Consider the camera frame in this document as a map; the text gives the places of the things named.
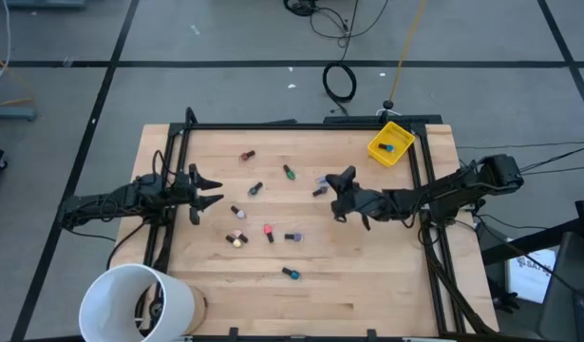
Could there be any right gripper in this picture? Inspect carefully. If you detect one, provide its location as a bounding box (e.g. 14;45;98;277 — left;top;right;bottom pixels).
325;164;392;233

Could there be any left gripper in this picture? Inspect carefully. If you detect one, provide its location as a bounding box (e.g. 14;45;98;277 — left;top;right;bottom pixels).
166;163;225;227

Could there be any yellow plastic basket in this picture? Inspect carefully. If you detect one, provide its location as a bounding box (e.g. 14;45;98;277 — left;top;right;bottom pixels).
367;120;417;168

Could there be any black round device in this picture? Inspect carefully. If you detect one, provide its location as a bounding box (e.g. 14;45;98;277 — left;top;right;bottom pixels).
282;0;317;18

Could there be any black slanted beam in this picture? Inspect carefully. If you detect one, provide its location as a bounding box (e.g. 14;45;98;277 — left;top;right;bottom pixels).
480;218;580;266

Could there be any grey table foot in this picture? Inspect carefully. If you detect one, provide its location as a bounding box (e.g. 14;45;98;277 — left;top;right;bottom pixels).
0;104;38;123
6;0;88;10

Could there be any white printed sign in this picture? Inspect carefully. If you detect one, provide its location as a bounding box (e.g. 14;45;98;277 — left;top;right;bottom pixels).
506;247;557;305

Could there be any dark grey chair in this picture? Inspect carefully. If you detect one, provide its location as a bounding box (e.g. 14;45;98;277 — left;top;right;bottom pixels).
537;231;584;342

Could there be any black aluminium table frame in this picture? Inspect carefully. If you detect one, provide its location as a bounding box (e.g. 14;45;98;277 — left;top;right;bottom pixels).
133;106;499;342

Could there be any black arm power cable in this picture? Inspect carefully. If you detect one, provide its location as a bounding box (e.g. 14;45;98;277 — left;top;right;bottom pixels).
104;218;150;271

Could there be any coiled black floor cable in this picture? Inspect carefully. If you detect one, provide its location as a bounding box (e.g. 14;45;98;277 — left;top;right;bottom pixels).
321;61;359;117

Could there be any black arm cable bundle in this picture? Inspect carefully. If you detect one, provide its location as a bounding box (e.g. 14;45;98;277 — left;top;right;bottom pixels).
417;208;497;336

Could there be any yellow cable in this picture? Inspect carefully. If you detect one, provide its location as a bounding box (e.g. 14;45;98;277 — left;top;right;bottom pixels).
388;0;428;104

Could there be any black cable tangle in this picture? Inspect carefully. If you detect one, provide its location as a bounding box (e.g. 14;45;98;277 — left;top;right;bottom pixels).
309;0;390;49

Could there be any thin black floor cable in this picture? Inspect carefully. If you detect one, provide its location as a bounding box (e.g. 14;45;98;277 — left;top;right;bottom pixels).
457;141;584;150

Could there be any thin orange cable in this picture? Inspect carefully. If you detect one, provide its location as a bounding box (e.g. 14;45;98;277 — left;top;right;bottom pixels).
0;47;35;106

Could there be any thick black floor cable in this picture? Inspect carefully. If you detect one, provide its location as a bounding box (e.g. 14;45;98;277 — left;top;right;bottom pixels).
509;143;584;177

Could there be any white cable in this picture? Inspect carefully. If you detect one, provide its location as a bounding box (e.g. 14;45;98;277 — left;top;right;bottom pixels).
0;0;12;94

